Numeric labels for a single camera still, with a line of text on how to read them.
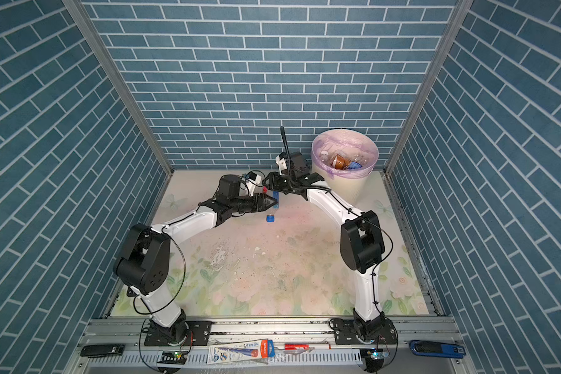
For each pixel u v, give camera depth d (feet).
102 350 2.26
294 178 2.33
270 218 2.84
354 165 2.99
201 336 2.38
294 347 2.31
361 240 1.74
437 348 2.24
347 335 2.40
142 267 1.56
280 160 2.76
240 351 2.28
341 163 3.16
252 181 2.71
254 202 2.59
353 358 2.32
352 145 3.25
